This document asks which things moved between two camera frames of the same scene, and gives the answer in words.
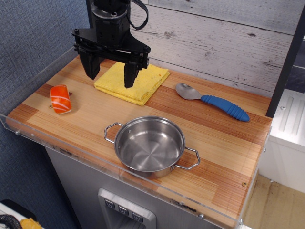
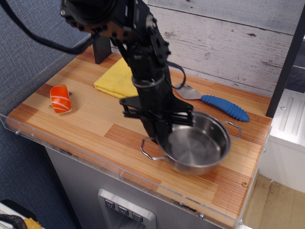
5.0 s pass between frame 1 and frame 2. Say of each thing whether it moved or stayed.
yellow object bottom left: stayed
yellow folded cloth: stayed
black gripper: moved
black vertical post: stayed
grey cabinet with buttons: stayed
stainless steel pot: moved
